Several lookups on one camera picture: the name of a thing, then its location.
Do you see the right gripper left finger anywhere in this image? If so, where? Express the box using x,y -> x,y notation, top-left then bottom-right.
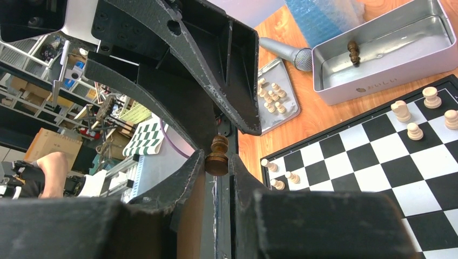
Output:
1,150 -> 205,258

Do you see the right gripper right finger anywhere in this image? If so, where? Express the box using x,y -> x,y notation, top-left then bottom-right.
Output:
228,154 -> 418,258

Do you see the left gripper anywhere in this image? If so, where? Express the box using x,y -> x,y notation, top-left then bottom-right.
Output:
1,1 -> 170,65

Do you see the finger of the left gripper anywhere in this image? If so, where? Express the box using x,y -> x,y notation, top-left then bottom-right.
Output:
109,1 -> 261,135
85,59 -> 211,153

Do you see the dark pawn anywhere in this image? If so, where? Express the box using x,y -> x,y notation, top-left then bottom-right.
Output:
205,135 -> 228,176

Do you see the tin lid with light pieces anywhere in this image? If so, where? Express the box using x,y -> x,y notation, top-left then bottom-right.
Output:
257,58 -> 301,134

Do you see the black silver chess board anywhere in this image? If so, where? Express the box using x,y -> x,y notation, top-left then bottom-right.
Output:
261,74 -> 457,258

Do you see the tin box with dark pieces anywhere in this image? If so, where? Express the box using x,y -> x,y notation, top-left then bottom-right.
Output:
312,1 -> 457,105

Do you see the silver microphone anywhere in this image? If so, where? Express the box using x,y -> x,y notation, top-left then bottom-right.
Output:
259,37 -> 313,72

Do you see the blue plastic bag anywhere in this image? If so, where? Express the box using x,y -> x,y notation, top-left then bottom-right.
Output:
285,0 -> 365,49

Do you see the dark piece in tin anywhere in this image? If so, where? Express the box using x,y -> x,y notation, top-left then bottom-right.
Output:
347,40 -> 360,66

